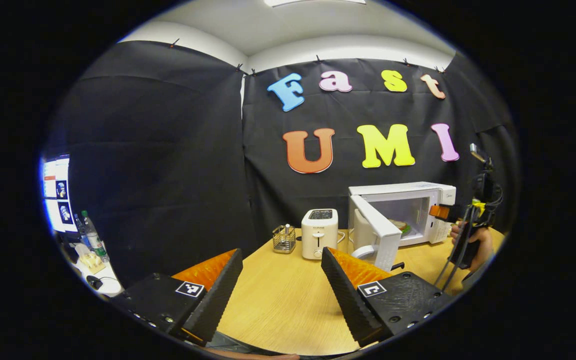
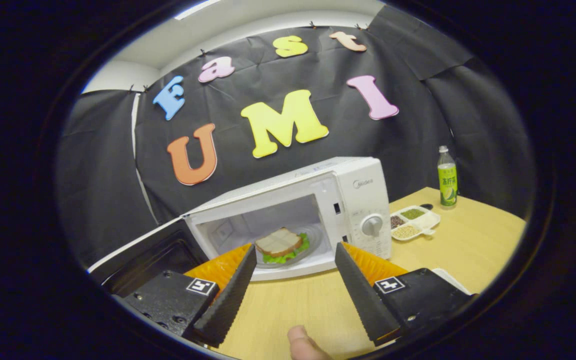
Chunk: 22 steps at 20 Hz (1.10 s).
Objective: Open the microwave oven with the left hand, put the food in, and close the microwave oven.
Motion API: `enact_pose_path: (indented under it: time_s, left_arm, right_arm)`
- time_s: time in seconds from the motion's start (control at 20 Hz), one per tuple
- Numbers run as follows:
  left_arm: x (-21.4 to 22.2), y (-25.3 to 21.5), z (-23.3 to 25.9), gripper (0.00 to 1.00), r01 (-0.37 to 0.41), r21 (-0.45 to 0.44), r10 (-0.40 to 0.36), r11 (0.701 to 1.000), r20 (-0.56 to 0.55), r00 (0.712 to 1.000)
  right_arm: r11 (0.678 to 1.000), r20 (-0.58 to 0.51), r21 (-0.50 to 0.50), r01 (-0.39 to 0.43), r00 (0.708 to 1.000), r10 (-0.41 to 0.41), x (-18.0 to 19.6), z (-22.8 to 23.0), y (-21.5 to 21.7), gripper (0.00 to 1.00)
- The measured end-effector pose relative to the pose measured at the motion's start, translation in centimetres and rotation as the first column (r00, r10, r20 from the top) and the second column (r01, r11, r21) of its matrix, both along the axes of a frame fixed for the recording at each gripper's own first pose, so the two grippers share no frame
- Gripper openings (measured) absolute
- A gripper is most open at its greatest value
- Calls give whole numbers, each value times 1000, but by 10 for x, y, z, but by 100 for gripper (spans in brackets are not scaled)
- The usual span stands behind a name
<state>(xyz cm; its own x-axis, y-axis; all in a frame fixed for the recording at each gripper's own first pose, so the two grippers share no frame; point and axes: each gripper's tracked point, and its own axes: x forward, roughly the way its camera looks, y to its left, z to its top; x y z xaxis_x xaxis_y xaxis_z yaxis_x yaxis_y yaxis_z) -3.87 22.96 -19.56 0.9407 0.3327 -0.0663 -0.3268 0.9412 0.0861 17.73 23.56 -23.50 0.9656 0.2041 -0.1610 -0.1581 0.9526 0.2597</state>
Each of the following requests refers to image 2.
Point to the black backdrop cloth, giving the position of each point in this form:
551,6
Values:
368,140

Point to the glass microwave turntable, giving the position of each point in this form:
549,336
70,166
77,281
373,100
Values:
315,240

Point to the white microwave oven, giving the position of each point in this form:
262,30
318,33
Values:
363,200

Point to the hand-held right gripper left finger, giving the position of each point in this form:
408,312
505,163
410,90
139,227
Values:
230,300

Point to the white divided grain dish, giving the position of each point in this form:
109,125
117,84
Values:
425,222

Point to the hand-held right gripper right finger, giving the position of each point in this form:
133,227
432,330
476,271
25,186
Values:
363,300

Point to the green drink bottle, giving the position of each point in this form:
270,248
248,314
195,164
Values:
448,185

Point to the bread and lettuce sandwich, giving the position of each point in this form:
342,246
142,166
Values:
278,242

